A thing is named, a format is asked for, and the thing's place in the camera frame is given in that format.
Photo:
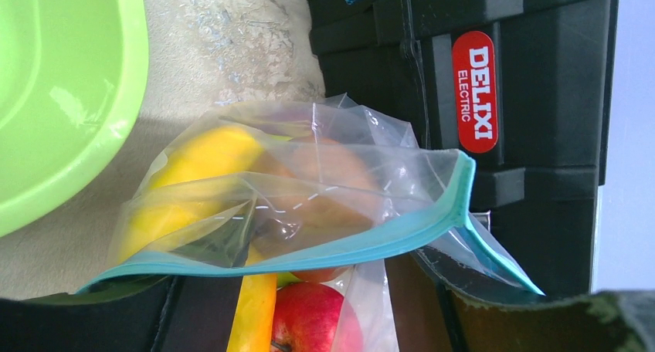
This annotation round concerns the green plastic tray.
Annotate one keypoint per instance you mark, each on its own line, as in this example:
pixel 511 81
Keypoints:
pixel 73 77

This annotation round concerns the red fake apple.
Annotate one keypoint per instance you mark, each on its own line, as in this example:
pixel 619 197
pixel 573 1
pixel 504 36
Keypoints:
pixel 314 317

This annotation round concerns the yellow fake banana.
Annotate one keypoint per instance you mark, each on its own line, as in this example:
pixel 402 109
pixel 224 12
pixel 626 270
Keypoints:
pixel 180 213

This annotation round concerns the green fake pear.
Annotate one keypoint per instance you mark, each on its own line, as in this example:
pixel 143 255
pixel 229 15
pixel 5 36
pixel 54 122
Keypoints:
pixel 286 278

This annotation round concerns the brown fake kiwi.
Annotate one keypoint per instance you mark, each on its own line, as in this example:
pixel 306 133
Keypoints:
pixel 319 191

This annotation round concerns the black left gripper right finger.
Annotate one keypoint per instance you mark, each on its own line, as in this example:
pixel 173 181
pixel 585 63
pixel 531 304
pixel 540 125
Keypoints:
pixel 439 305

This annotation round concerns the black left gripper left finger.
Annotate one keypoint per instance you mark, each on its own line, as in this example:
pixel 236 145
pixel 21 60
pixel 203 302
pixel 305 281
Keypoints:
pixel 134 313

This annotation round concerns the clear zip top bag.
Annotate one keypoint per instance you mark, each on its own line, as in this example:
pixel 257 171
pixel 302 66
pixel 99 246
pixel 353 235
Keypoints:
pixel 258 190

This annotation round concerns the black plastic toolbox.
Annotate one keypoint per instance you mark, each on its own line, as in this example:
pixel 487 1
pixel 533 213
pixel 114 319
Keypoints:
pixel 522 86

